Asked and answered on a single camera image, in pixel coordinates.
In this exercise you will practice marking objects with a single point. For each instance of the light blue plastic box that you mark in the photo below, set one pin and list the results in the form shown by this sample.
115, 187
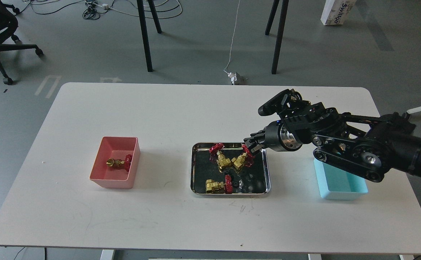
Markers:
337, 184

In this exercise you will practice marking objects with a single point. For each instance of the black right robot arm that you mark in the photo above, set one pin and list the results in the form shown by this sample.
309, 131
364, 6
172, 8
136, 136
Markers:
365, 146

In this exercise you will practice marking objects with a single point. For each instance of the white cardboard box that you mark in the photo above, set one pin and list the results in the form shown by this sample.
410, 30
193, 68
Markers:
336, 12

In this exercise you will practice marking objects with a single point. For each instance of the black table leg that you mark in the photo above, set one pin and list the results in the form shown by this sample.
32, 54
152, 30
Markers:
270, 21
144, 32
154, 16
278, 43

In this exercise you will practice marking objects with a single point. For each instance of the metal tray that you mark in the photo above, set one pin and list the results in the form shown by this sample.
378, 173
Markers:
203, 169

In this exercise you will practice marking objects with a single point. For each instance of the white power adapter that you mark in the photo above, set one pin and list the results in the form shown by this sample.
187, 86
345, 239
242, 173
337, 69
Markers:
235, 78

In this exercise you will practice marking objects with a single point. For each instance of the brass valve red handle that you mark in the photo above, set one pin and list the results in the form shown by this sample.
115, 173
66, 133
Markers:
217, 156
119, 163
245, 159
222, 187

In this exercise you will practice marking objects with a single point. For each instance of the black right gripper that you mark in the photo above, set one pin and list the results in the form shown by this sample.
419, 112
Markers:
274, 136

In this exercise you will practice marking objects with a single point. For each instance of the pink plastic box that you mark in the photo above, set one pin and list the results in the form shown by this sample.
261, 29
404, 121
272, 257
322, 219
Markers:
117, 148

